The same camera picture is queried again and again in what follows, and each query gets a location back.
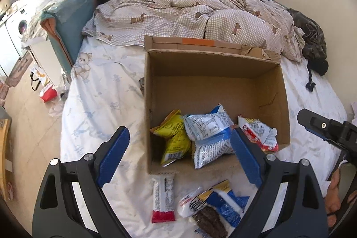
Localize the white floral bed sheet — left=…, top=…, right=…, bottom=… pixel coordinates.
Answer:
left=60, top=36, right=348, bottom=238

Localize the clear plastic bag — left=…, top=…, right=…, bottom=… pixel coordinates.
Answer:
left=49, top=79, right=70, bottom=117

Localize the white floor cabinet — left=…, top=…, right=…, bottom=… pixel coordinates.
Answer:
left=0, top=15, right=20, bottom=77

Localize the teal cushion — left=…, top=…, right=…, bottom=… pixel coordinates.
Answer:
left=39, top=0, right=98, bottom=76

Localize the patterned cloth on storage box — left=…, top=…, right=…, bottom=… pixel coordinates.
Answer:
left=24, top=4, right=56, bottom=43

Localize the person's right hand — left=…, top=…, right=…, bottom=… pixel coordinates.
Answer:
left=325, top=162, right=352, bottom=229

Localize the white storage box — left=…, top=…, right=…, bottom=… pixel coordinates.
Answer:
left=28, top=39, right=66, bottom=85

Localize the blue and yellow packet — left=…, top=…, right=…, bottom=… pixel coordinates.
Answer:
left=197, top=179, right=250, bottom=228

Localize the wooden furniture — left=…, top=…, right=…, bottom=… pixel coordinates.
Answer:
left=0, top=106, right=15, bottom=200

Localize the red and white packet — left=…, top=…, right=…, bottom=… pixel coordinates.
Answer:
left=238, top=115, right=279, bottom=152

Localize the blue and white snack bag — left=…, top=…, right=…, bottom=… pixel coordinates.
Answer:
left=183, top=104, right=237, bottom=170

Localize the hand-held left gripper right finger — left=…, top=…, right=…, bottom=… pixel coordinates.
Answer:
left=230, top=127, right=330, bottom=238

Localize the dark patterned cloth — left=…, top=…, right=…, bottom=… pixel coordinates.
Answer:
left=287, top=8, right=328, bottom=76

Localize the white washing machine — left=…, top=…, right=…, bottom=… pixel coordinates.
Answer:
left=6, top=4, right=31, bottom=57

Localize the brown floor mat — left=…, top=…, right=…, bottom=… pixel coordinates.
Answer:
left=6, top=52, right=34, bottom=88

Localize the yellow snack bag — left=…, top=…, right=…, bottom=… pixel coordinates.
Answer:
left=150, top=109, right=193, bottom=167

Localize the brown cardboard box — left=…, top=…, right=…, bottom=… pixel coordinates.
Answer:
left=143, top=35, right=291, bottom=175

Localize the white bar packet red end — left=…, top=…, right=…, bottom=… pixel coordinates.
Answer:
left=151, top=174, right=176, bottom=224

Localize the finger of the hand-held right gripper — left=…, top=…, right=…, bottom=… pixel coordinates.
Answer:
left=297, top=109, right=331, bottom=141

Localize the white and red shopping bag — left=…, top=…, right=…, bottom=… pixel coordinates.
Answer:
left=30, top=66, right=58, bottom=103

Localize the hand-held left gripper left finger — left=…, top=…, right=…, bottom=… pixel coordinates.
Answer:
left=32, top=126, right=131, bottom=238

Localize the black cord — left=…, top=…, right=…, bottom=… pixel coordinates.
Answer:
left=305, top=68, right=317, bottom=92

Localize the checked bear print quilt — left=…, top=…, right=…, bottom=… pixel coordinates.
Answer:
left=82, top=0, right=306, bottom=63

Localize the dark brown jerky packet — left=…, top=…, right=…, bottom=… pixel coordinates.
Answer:
left=191, top=206, right=229, bottom=238

